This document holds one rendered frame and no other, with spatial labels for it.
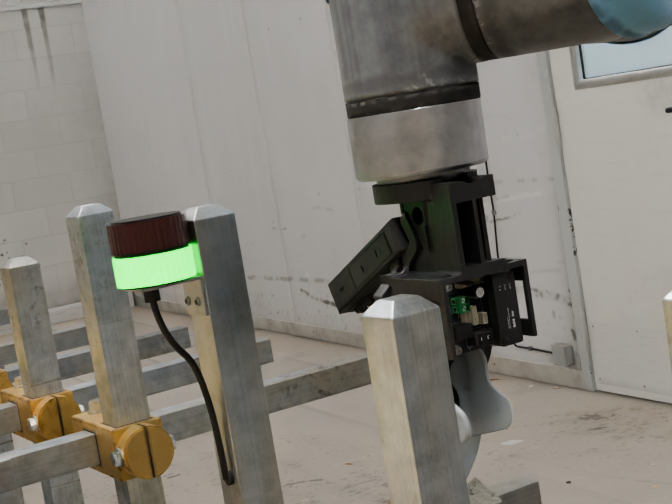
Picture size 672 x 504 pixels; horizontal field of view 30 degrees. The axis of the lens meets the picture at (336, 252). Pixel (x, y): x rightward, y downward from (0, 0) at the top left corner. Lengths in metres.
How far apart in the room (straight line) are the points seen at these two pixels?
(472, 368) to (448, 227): 0.12
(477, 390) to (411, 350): 0.14
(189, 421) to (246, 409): 0.31
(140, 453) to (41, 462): 0.10
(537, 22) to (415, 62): 0.08
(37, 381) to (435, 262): 0.70
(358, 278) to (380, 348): 0.15
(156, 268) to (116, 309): 0.27
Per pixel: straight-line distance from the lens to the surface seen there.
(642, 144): 4.57
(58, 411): 1.42
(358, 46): 0.81
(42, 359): 1.43
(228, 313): 0.96
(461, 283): 0.81
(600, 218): 4.81
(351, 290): 0.91
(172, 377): 1.54
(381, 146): 0.80
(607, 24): 0.78
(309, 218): 6.90
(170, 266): 0.92
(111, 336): 1.19
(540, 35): 0.79
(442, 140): 0.80
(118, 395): 1.20
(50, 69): 9.97
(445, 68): 0.80
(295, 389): 1.33
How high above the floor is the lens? 1.22
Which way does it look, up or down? 6 degrees down
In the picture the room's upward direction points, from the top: 9 degrees counter-clockwise
